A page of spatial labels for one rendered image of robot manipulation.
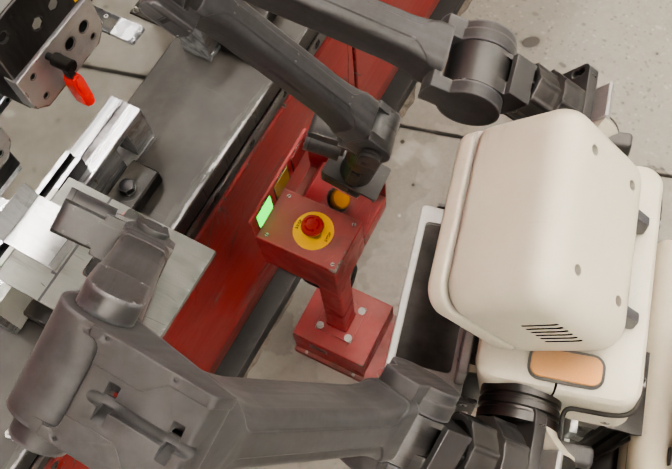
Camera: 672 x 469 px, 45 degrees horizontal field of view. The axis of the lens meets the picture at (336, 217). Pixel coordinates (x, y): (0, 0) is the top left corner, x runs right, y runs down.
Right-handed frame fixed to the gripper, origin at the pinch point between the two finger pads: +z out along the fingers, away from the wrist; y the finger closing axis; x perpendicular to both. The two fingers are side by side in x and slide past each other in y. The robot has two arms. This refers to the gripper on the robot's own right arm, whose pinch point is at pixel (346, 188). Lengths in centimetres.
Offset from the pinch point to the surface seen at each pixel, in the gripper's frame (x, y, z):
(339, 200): 0.5, 0.2, 5.3
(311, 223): 9.7, 2.5, -2.6
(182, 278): 31.6, 14.5, -19.2
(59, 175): 25.1, 39.5, -11.6
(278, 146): -6.7, 15.7, 13.8
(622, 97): -94, -59, 65
